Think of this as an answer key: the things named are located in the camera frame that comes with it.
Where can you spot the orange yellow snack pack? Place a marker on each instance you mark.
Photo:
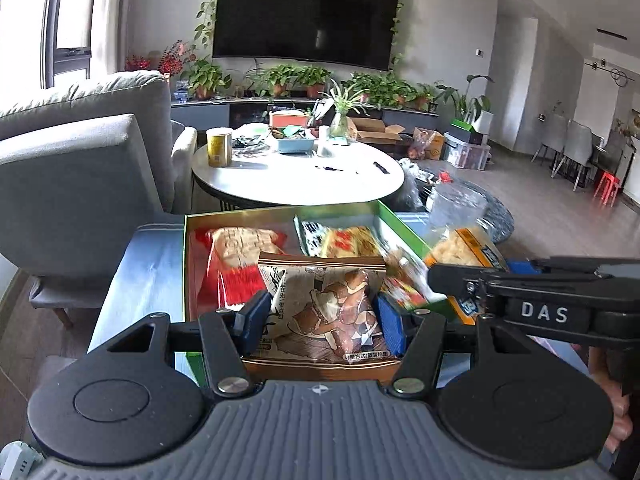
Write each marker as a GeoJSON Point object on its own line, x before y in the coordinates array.
{"type": "Point", "coordinates": [467, 247]}

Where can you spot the light blue tray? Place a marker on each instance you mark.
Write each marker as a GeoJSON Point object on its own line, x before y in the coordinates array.
{"type": "Point", "coordinates": [291, 146]}

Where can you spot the red flower decoration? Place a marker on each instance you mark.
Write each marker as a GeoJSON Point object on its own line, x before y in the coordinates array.
{"type": "Point", "coordinates": [171, 62]}

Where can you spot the round white table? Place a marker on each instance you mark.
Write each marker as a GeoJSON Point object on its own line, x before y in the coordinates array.
{"type": "Point", "coordinates": [356, 173]}

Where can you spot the clear-wrapped bread slice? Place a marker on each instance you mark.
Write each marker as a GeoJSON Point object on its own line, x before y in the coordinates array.
{"type": "Point", "coordinates": [406, 283]}

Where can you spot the wall television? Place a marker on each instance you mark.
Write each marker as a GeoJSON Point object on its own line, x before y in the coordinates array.
{"type": "Point", "coordinates": [349, 32]}

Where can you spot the brown mushroom snack bag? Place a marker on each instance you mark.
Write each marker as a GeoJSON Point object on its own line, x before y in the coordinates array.
{"type": "Point", "coordinates": [322, 323]}

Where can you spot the open cardboard box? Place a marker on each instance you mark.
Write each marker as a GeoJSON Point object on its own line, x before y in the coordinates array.
{"type": "Point", "coordinates": [374, 131]}

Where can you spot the red stool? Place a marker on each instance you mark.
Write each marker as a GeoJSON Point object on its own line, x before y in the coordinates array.
{"type": "Point", "coordinates": [607, 189]}

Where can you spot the red round-cracker bag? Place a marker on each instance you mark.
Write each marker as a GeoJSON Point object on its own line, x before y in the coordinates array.
{"type": "Point", "coordinates": [231, 275]}

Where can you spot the green cardboard box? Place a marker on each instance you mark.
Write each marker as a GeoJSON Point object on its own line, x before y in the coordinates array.
{"type": "Point", "coordinates": [387, 226]}

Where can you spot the grey armchair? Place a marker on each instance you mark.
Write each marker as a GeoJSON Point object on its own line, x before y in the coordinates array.
{"type": "Point", "coordinates": [82, 167]}

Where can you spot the spider plant in vase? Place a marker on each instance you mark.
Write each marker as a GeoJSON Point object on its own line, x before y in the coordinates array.
{"type": "Point", "coordinates": [344, 99]}

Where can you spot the clear plastic storage bin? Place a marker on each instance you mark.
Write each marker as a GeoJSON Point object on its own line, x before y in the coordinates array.
{"type": "Point", "coordinates": [462, 155]}

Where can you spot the yellow tin can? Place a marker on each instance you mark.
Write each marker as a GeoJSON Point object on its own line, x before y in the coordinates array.
{"type": "Point", "coordinates": [219, 147]}

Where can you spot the yellow rice cracker pack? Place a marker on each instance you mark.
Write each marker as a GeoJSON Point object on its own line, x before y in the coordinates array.
{"type": "Point", "coordinates": [357, 241]}

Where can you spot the round dark marble table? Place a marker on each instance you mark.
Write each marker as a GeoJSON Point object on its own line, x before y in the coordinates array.
{"type": "Point", "coordinates": [497, 221]}

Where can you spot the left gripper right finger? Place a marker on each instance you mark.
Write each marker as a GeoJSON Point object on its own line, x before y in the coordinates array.
{"type": "Point", "coordinates": [415, 337]}

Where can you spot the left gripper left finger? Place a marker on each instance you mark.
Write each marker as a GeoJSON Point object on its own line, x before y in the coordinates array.
{"type": "Point", "coordinates": [222, 338]}

